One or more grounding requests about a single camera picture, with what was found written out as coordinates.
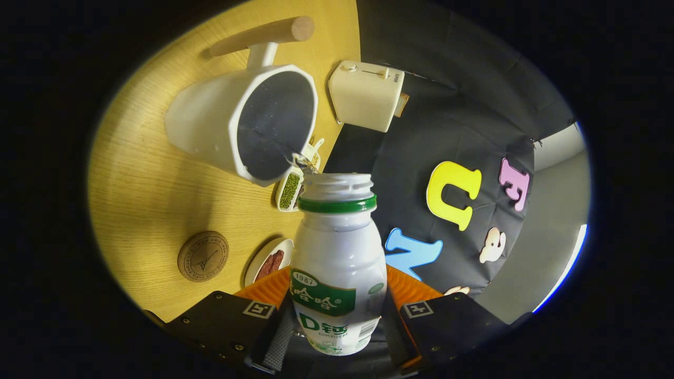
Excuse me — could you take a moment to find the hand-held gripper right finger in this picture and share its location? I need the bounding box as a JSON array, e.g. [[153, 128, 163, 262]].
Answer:
[[380, 265, 510, 375]]

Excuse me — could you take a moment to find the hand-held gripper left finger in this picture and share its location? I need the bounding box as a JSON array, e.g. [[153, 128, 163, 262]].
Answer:
[[164, 266, 296, 375]]

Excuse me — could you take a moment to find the round wooden coaster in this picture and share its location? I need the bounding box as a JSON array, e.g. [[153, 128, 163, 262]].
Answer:
[[177, 231, 230, 283]]

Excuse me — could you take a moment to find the white juice bottle green label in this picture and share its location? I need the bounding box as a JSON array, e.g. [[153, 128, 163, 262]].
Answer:
[[290, 173, 389, 356]]

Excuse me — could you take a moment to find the white cup wooden handle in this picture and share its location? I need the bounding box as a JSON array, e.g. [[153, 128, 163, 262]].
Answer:
[[164, 16, 320, 187]]

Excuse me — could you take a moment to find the round beige plate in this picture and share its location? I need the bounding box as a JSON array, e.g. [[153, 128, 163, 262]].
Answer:
[[244, 238, 295, 287]]

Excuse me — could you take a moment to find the red meat slice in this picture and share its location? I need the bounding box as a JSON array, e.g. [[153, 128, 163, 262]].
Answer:
[[255, 250, 285, 282]]

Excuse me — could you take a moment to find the white divided snack dish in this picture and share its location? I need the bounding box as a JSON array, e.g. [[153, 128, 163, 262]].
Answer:
[[275, 138, 325, 213]]

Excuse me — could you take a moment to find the wooden table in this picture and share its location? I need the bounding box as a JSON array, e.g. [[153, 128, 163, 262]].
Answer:
[[87, 0, 362, 323]]

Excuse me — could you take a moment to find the cream toaster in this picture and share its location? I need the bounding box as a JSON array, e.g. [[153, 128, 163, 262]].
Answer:
[[328, 60, 405, 133]]

